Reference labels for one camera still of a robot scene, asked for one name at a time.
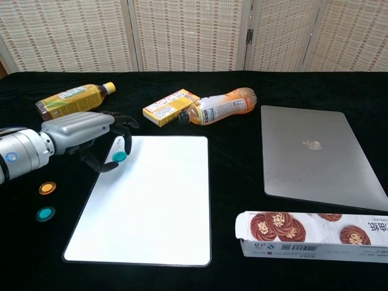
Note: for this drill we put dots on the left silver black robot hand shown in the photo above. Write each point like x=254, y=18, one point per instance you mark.
x=75, y=130

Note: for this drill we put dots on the orange disc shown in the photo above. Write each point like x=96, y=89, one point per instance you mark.
x=47, y=188

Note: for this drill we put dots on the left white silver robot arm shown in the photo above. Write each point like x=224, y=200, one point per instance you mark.
x=21, y=151

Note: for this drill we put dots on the white board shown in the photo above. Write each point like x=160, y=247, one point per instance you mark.
x=151, y=200

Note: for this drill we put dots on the tea bottle yellow cap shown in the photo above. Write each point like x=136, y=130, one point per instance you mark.
x=75, y=98

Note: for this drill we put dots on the yellow drink carton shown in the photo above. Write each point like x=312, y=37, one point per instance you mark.
x=165, y=110

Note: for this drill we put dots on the woven bamboo folding screen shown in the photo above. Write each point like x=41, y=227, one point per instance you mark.
x=188, y=36

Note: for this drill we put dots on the orange drink bottle black cap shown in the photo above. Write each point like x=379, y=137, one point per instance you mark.
x=221, y=106

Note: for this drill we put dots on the black velvet tablecloth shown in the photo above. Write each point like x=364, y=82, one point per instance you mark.
x=236, y=169

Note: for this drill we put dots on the metal screen hinge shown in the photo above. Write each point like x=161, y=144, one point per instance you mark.
x=250, y=35

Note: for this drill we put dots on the silver closed laptop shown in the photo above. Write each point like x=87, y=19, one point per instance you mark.
x=312, y=163

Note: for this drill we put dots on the baking paper box cookie print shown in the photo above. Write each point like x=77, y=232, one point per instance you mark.
x=306, y=232

